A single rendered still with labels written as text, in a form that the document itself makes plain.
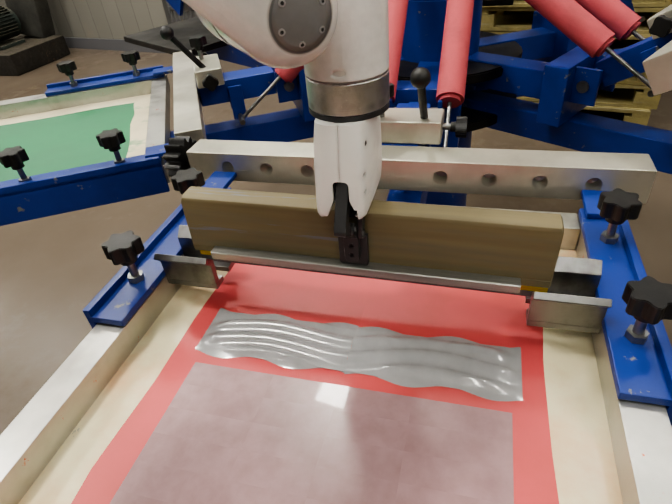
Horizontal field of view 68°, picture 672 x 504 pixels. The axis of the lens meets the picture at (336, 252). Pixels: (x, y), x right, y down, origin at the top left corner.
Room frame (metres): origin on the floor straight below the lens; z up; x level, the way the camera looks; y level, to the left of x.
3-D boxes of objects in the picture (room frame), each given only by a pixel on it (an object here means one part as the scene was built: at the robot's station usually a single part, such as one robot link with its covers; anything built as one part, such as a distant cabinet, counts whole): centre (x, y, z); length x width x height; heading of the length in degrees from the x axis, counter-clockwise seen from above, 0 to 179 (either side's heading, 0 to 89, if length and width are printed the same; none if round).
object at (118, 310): (0.56, 0.22, 0.98); 0.30 x 0.05 x 0.07; 161
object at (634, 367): (0.39, -0.30, 0.98); 0.30 x 0.05 x 0.07; 161
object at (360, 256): (0.42, -0.02, 1.07); 0.03 x 0.03 x 0.07; 71
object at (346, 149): (0.45, -0.03, 1.17); 0.10 x 0.08 x 0.11; 161
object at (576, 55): (1.25, -0.30, 0.99); 0.82 x 0.79 x 0.12; 161
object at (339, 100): (0.45, -0.03, 1.23); 0.09 x 0.07 x 0.03; 161
